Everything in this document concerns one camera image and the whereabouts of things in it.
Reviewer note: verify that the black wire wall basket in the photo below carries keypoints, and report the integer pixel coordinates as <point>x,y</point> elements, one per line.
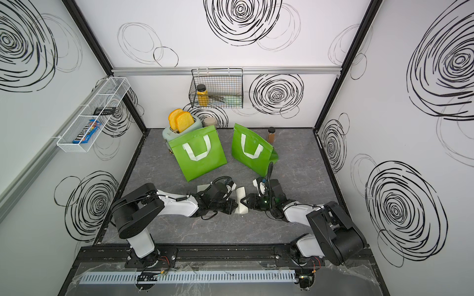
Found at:
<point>224,85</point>

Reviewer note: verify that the small black box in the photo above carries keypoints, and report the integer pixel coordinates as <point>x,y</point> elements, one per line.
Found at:
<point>104,111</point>

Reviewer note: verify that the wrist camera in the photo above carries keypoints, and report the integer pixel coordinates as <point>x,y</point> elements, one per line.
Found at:
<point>231,186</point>
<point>260,185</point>

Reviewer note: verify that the mint green toaster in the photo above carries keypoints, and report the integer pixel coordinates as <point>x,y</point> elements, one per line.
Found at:
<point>169,134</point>

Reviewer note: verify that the toast slice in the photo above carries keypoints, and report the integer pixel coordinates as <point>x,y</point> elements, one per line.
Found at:
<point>173,119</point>
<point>183,121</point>

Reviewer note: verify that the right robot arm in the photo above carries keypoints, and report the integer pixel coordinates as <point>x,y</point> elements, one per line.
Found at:
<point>334,236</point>

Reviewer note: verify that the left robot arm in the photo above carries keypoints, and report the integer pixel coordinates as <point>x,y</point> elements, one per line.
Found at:
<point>133,213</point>

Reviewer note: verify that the beige lidded jar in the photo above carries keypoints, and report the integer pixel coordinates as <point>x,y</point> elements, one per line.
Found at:
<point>209,121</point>

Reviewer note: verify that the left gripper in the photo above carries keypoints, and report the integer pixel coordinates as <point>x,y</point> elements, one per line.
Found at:
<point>231,208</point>

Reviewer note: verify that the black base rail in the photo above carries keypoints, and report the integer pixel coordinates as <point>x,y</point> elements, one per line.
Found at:
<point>170,255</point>

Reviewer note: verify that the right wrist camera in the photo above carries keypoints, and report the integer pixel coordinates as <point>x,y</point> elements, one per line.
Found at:
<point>260,185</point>

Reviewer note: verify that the right toast slice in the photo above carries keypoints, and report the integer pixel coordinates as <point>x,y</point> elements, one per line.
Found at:
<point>183,121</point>

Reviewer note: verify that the blue candy packet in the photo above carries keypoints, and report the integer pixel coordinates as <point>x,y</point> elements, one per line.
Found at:
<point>87,132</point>

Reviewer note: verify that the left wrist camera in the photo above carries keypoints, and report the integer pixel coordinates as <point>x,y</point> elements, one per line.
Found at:
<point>231,186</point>

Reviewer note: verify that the green tote bag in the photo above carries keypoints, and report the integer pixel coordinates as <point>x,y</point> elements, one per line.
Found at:
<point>252,150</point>
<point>198,152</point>

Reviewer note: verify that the grey slotted cable duct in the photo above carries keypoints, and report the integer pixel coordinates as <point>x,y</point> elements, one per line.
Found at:
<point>188,277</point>

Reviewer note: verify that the white wire wall shelf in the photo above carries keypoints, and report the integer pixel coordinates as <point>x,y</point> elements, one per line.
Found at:
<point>109,93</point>

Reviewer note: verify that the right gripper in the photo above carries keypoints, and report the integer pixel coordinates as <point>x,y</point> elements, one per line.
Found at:
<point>253,201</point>

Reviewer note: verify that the brown spice bottle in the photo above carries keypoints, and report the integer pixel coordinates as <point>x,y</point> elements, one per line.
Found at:
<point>271,135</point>

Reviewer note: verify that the left toast slice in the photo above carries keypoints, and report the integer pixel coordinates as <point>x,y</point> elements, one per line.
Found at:
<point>173,119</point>

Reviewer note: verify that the yellow juice bottle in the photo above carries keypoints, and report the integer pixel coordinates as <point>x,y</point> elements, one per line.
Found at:
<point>202,95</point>

